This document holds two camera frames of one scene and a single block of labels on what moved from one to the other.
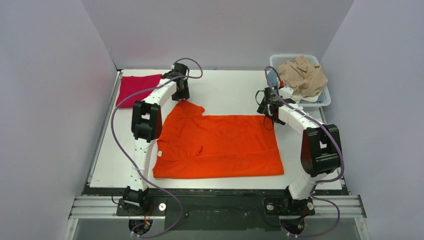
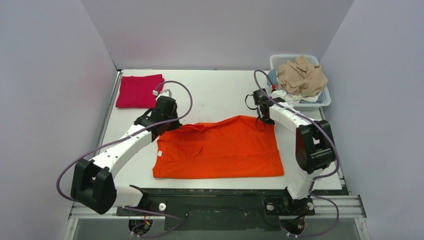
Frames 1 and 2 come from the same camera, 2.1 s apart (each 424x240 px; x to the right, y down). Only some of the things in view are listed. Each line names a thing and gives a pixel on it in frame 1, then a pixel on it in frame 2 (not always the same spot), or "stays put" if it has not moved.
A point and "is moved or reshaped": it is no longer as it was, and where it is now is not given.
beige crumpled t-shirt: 302,77 stays put
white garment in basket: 312,98 stays put
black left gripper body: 181,91 to 160,126
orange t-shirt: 191,144 is moved or reshaped
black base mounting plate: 217,209 stays put
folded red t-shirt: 129,84 stays put
